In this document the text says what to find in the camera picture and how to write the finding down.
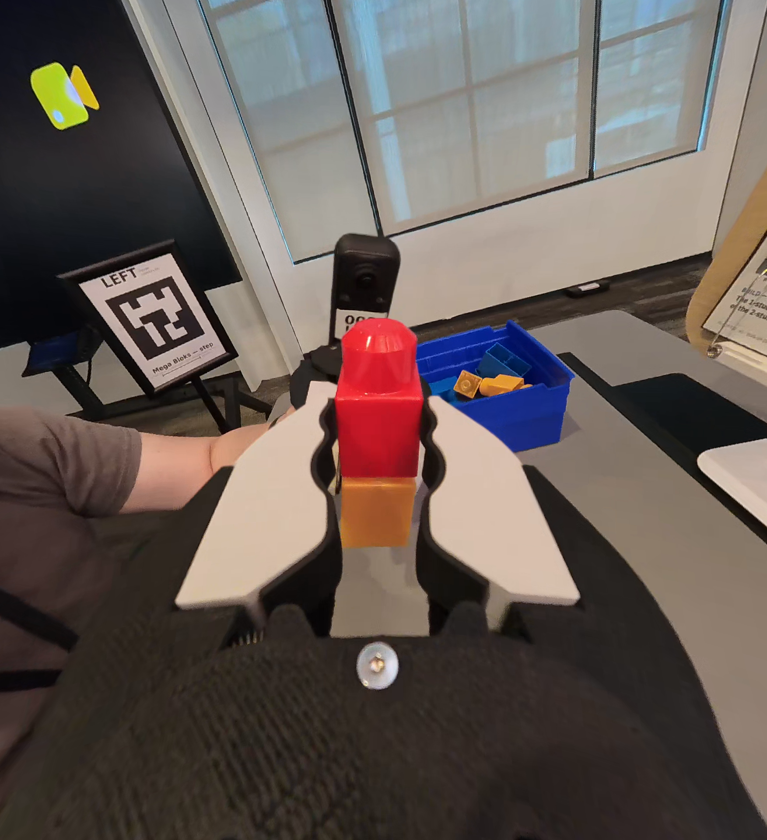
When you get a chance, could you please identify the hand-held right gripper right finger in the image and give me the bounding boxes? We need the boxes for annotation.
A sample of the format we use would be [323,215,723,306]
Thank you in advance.
[418,395,582,614]

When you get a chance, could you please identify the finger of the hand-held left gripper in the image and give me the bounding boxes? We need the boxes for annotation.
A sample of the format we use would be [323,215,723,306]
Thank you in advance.
[268,381,338,427]

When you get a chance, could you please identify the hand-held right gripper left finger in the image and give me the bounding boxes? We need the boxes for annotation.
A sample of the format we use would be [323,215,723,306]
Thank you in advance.
[175,395,343,624]

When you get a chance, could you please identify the red mega block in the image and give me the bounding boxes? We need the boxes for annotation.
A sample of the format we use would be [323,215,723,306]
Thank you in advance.
[334,318,424,479]

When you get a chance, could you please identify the blue plastic bin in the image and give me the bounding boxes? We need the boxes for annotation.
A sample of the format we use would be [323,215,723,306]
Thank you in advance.
[416,320,576,454]

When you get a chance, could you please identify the orange two-stud mega block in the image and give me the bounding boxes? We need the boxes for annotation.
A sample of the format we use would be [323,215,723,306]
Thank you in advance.
[339,476,418,547]

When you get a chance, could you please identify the pile of orange mega blocks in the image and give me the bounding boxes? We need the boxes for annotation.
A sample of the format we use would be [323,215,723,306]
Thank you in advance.
[452,369,534,400]

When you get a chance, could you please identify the blue mega block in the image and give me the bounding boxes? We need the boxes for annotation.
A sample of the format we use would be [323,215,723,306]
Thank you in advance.
[477,343,532,380]

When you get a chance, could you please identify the person's left forearm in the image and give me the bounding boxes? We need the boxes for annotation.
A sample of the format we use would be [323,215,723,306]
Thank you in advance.
[91,423,276,513]

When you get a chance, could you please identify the black sign easel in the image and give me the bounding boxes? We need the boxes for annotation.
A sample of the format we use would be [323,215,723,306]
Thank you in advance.
[180,374,273,434]

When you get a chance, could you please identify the black framed marker sign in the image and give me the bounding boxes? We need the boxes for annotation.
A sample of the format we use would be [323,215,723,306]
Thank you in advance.
[57,239,240,398]

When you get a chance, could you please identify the dark blue box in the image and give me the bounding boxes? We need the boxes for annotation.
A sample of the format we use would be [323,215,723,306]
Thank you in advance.
[22,328,103,378]

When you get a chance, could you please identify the instruction sheet board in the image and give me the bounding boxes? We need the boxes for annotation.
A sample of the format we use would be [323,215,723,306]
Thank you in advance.
[685,112,767,375]

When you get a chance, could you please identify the yellow green sticker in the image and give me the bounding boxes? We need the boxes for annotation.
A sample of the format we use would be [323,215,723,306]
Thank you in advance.
[29,62,101,131]

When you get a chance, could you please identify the large black wall screen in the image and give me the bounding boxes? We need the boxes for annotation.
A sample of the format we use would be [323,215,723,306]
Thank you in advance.
[0,0,243,358]

